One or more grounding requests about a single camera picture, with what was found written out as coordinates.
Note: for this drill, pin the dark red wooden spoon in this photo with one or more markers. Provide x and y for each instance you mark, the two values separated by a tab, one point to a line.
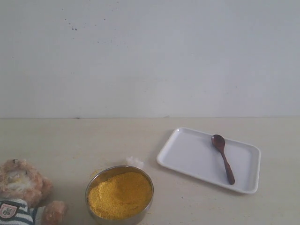
219	143

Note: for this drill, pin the plush teddy bear striped sweater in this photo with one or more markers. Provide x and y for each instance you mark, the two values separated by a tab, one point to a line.
22	189

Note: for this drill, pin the small white cotton tuft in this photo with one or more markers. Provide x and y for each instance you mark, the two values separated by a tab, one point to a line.
135	162

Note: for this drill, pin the white rectangular plastic tray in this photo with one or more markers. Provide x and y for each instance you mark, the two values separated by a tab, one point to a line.
192	153

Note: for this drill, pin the metal bowl of yellow grain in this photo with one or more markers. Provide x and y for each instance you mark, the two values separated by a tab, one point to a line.
119	195

